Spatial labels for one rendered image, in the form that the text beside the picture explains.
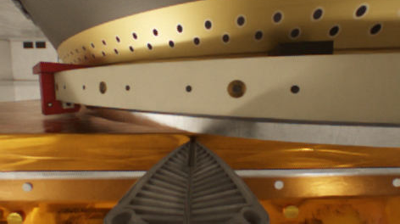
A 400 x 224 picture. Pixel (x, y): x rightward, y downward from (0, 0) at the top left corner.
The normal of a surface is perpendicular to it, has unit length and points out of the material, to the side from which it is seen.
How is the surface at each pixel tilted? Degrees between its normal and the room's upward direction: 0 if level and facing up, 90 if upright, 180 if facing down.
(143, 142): 90
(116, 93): 90
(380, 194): 93
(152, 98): 90
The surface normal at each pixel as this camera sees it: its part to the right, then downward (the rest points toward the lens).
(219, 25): -0.27, 0.54
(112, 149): 0.02, 0.09
